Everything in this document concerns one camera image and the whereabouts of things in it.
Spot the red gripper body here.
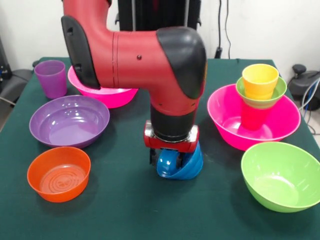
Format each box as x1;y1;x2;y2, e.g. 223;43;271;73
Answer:
143;126;200;153

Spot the blue plastic bowl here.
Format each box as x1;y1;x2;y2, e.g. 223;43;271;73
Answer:
156;142;204;181

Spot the pink red plastic cup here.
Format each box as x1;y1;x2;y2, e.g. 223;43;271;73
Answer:
240;101;273;131

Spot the small lime green bowl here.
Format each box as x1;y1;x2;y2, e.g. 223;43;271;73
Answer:
235;75;288;110

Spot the yellow plastic cup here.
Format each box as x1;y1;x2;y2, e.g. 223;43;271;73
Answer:
241;63;280;101

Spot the magenta plastic bowl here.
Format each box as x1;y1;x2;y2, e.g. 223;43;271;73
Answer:
67;66;139;109
206;83;302;152

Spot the dark green tablecloth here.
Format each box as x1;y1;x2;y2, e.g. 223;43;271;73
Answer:
0;56;320;240

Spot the purple plastic bowl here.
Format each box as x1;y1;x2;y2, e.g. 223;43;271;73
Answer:
29;94;111;149

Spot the red plastic bowl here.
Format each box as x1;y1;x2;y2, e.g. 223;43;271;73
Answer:
26;146;92;203

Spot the large lime green bowl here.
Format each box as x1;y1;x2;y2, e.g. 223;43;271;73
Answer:
240;141;320;214

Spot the purple plastic cup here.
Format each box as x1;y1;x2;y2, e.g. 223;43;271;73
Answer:
34;59;68;100

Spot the black equipment box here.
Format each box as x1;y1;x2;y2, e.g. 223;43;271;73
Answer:
0;37;12;83

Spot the thick black hanging cable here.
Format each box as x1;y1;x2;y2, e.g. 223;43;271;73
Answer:
214;0;224;60

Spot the thin black hanging cable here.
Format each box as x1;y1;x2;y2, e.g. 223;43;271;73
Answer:
224;0;232;60

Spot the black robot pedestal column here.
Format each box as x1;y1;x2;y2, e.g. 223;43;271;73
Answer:
109;0;202;33

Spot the light blue cable bundle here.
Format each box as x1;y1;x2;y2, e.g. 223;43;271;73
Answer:
298;78;320;136

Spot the grey pedestal foot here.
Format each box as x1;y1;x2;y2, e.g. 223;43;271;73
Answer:
0;69;33;106
287;64;320;112

